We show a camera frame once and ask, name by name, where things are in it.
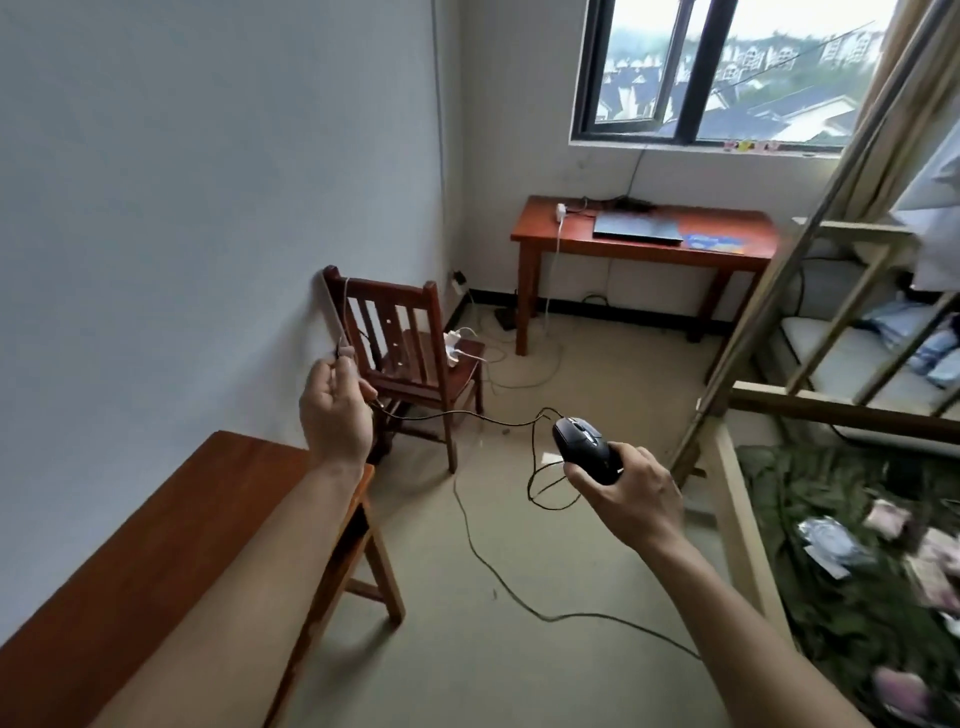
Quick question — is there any white charger cable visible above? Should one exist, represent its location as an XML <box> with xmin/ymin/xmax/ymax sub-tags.
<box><xmin>480</xmin><ymin>220</ymin><xmax>569</xmax><ymax>393</ymax></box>

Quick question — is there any white mattress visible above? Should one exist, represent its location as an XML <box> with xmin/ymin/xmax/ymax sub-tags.
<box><xmin>778</xmin><ymin>313</ymin><xmax>960</xmax><ymax>423</ymax></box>

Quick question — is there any white flat board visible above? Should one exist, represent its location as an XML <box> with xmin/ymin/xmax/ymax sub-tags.
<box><xmin>320</xmin><ymin>268</ymin><xmax>354</xmax><ymax>355</ymax></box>

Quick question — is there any clear plastic packet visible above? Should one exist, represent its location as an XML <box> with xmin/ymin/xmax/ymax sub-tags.
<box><xmin>797</xmin><ymin>516</ymin><xmax>877</xmax><ymax>581</ymax></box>

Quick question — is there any white hanging cloth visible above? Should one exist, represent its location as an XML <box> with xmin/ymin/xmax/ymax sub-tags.
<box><xmin>891</xmin><ymin>116</ymin><xmax>960</xmax><ymax>295</ymax></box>

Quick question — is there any black mouse cable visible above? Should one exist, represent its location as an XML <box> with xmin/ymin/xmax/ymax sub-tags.
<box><xmin>335</xmin><ymin>336</ymin><xmax>573</xmax><ymax>513</ymax></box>

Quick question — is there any dark wooden chair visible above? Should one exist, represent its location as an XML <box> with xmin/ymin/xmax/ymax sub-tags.
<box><xmin>322</xmin><ymin>264</ymin><xmax>487</xmax><ymax>474</ymax></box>

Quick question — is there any blue clothes pile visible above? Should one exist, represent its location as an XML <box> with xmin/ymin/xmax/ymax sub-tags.
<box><xmin>861</xmin><ymin>298</ymin><xmax>960</xmax><ymax>390</ymax></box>

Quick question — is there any beige curtain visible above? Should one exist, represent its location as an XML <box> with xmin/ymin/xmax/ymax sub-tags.
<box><xmin>823</xmin><ymin>0</ymin><xmax>948</xmax><ymax>226</ymax></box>

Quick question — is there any long black floor cable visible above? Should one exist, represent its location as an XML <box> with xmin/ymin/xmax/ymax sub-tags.
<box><xmin>451</xmin><ymin>478</ymin><xmax>703</xmax><ymax>663</ymax></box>

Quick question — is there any dark closed laptop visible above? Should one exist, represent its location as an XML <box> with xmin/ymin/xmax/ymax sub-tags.
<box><xmin>591</xmin><ymin>210</ymin><xmax>685</xmax><ymax>247</ymax></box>

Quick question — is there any wooden bunk bed frame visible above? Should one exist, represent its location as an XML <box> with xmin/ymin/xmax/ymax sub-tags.
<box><xmin>666</xmin><ymin>0</ymin><xmax>960</xmax><ymax>646</ymax></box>

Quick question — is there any person's left hand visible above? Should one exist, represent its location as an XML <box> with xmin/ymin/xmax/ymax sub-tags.
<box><xmin>299</xmin><ymin>346</ymin><xmax>380</xmax><ymax>471</ymax></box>

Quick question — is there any black computer mouse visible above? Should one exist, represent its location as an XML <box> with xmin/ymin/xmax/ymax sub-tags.
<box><xmin>552</xmin><ymin>417</ymin><xmax>625</xmax><ymax>487</ymax></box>

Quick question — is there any person's right hand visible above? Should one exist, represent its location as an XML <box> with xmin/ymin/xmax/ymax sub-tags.
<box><xmin>562</xmin><ymin>441</ymin><xmax>687</xmax><ymax>558</ymax></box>

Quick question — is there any person's right forearm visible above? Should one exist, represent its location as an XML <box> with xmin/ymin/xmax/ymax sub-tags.
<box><xmin>636</xmin><ymin>525</ymin><xmax>875</xmax><ymax>728</ymax></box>

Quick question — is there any black framed window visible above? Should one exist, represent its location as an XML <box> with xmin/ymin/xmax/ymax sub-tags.
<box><xmin>569</xmin><ymin>0</ymin><xmax>901</xmax><ymax>156</ymax></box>

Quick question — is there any red-brown wooden desk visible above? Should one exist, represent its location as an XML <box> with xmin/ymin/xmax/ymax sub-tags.
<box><xmin>510</xmin><ymin>195</ymin><xmax>783</xmax><ymax>358</ymax></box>

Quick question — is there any green patterned blanket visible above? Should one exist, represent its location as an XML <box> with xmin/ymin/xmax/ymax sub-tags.
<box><xmin>733</xmin><ymin>441</ymin><xmax>960</xmax><ymax>728</ymax></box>

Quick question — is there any person's left forearm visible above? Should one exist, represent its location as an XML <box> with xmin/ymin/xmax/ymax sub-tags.
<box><xmin>90</xmin><ymin>459</ymin><xmax>376</xmax><ymax>728</ymax></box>

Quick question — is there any brown wooden table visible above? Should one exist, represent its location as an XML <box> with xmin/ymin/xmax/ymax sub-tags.
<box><xmin>0</xmin><ymin>429</ymin><xmax>407</xmax><ymax>728</ymax></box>

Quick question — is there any pink cloth item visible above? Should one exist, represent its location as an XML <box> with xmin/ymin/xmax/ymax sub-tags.
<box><xmin>862</xmin><ymin>498</ymin><xmax>914</xmax><ymax>543</ymax></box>

